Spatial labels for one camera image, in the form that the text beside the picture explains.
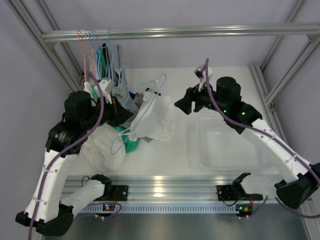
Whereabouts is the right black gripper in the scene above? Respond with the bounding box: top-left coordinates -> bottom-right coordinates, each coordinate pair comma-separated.
175,79 -> 229,116

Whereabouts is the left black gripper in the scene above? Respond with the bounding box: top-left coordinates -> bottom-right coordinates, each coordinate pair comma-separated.
80,94 -> 134,131

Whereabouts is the white tank top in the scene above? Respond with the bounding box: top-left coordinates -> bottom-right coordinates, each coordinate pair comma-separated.
129,91 -> 176,144

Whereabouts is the light blue wire hanger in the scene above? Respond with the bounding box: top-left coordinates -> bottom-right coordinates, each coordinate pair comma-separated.
110,73 -> 167,155

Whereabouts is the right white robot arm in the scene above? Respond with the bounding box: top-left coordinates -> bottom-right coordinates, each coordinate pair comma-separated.
174,76 -> 320,210

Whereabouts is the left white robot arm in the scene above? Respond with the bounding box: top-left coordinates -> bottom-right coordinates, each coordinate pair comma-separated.
15,90 -> 131,239

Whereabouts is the gray tank top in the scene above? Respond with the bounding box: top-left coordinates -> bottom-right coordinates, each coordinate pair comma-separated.
112,86 -> 157,142

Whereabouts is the large white garment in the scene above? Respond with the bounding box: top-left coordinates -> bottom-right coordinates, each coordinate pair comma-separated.
79,123 -> 126,172

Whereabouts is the clear plastic basket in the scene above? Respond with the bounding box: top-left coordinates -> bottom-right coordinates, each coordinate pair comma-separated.
188,115 -> 275,172

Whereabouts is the black garment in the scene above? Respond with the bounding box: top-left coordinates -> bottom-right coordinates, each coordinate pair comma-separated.
134,87 -> 162,98

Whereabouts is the green garment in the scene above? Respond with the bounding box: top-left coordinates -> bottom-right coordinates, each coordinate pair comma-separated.
92,83 -> 140,153

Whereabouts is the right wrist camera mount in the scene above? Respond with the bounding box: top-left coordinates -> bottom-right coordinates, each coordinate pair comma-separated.
194,64 -> 213,83

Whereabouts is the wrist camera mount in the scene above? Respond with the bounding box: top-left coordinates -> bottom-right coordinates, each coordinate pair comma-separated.
98,78 -> 115,104
194,64 -> 213,83

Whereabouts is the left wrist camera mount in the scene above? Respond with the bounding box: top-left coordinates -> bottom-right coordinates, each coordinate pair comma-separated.
98,78 -> 115,104

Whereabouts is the pink wire hanger outer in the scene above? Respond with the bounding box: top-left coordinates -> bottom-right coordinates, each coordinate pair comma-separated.
76,29 -> 88,83

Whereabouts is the blue wire hanger with green garment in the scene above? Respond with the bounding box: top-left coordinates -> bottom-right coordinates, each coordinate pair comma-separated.
88,27 -> 104,81

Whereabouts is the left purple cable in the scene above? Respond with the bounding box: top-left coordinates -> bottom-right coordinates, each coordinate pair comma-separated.
27,72 -> 123,240

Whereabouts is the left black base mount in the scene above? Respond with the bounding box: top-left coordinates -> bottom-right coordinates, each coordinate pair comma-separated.
110,185 -> 129,202

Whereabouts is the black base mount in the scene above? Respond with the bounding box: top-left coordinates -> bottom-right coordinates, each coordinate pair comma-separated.
216,184 -> 240,201
110,185 -> 129,202

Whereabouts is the front aluminium rail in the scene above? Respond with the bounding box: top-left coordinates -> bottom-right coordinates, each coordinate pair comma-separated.
59,174 -> 281,204

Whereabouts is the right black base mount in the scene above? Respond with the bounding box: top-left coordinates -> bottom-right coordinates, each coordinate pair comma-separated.
216,184 -> 240,201

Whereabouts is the perforated cable duct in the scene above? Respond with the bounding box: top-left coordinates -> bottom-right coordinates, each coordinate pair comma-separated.
82,202 -> 241,214

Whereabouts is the aluminium hanging rail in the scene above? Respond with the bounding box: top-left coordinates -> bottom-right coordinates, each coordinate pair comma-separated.
41,22 -> 320,43

